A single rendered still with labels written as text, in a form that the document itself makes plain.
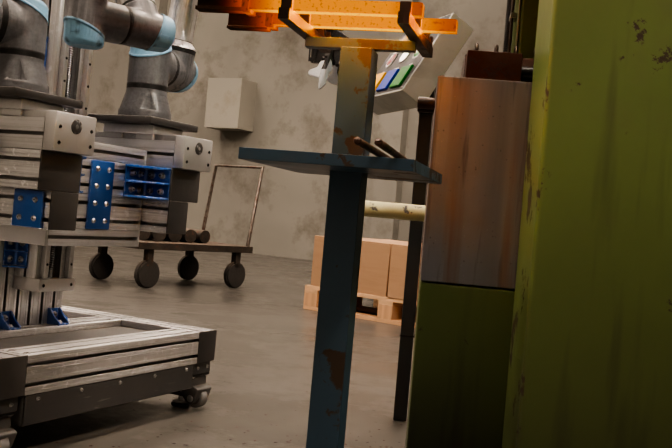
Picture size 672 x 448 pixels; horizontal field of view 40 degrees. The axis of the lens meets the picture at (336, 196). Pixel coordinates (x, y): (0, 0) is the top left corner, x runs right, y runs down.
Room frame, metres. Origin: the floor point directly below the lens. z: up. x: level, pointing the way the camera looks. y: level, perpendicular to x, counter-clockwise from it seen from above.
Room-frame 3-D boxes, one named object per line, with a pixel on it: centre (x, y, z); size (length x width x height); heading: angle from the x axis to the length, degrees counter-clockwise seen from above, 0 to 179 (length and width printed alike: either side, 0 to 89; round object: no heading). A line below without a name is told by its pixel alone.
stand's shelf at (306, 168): (1.73, -0.02, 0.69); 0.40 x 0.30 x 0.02; 167
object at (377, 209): (2.60, -0.22, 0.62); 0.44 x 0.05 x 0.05; 85
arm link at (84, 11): (1.74, 0.48, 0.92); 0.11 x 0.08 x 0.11; 134
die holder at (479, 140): (2.17, -0.49, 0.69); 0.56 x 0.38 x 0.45; 85
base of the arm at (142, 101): (2.66, 0.57, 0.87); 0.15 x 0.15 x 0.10
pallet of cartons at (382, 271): (5.65, -0.59, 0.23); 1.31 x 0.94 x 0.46; 57
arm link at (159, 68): (2.67, 0.56, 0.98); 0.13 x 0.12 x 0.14; 162
